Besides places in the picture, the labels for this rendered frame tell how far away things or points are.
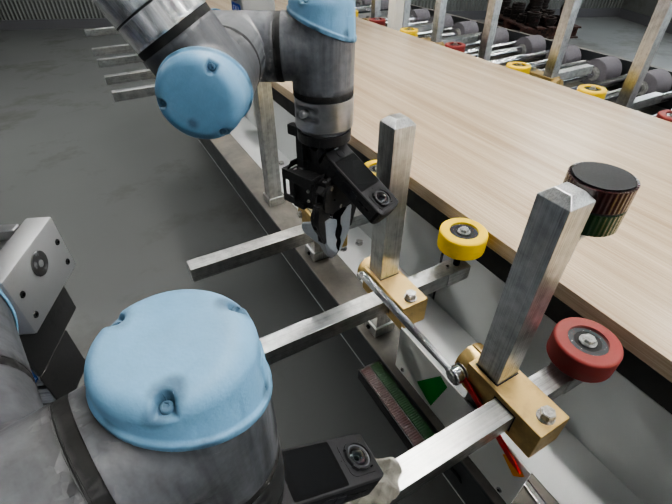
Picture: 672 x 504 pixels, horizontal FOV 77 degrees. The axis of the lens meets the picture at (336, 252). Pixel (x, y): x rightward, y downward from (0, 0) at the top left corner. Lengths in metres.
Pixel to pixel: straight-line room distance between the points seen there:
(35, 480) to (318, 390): 1.39
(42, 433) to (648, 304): 0.69
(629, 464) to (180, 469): 0.73
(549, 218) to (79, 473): 0.38
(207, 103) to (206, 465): 0.28
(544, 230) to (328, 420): 1.19
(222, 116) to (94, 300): 1.79
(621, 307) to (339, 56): 0.50
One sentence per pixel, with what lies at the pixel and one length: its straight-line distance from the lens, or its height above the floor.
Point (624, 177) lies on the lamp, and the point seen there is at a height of 1.13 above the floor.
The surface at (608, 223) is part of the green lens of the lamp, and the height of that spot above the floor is 1.10.
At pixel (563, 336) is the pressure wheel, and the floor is 0.91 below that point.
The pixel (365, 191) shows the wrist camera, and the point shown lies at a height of 1.04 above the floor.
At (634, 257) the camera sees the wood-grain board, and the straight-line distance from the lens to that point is 0.81.
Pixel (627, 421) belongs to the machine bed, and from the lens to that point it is 0.80.
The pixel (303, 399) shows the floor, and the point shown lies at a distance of 1.55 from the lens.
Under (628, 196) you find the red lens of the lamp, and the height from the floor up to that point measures 1.13.
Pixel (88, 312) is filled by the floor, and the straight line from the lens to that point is 2.08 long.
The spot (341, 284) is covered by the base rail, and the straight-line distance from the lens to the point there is 0.90.
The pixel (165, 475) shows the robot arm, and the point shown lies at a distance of 0.21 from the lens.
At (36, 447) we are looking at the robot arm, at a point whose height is 1.16.
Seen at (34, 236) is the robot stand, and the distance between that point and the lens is 0.67.
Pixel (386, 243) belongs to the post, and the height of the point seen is 0.92.
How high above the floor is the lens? 1.32
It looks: 39 degrees down
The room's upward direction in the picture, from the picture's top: straight up
